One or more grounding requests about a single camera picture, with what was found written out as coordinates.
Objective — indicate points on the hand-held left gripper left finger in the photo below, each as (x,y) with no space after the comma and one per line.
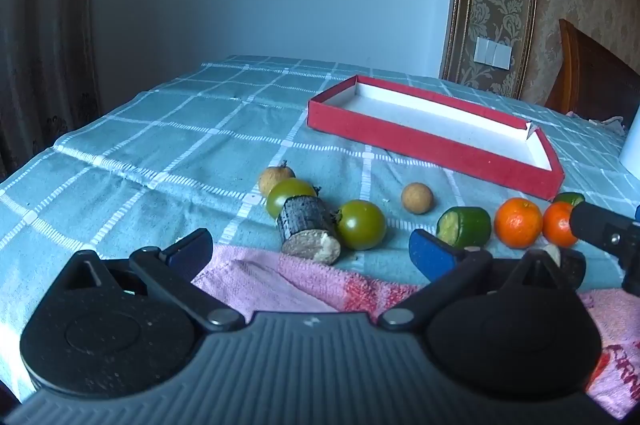
(187,255)

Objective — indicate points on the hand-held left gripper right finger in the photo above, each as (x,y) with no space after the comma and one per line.
(430,255)

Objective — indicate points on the tapered cucumber end piece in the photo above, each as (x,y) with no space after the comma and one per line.
(570,198)

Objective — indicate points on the orange mandarin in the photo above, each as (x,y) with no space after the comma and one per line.
(518,223)
(557,225)

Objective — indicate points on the cut cucumber cylinder piece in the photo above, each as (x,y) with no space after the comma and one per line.
(467,227)

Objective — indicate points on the round tan longan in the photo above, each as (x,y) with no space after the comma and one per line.
(417,198)

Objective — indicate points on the green tomato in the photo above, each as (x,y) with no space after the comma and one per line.
(282,195)
(362,225)

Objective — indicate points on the red cardboard box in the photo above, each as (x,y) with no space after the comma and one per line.
(440,145)

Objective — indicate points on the longan with stem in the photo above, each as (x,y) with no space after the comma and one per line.
(274,177)

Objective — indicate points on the white jug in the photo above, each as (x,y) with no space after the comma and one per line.
(632,145)

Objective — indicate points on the small pink cloth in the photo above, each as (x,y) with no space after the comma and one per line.
(607,125)

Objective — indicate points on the pink towel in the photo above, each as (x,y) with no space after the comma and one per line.
(300,285)

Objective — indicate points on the dark patterned curtain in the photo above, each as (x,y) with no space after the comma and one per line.
(45,30)

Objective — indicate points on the white light switch panel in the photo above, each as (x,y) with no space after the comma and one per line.
(492,52)

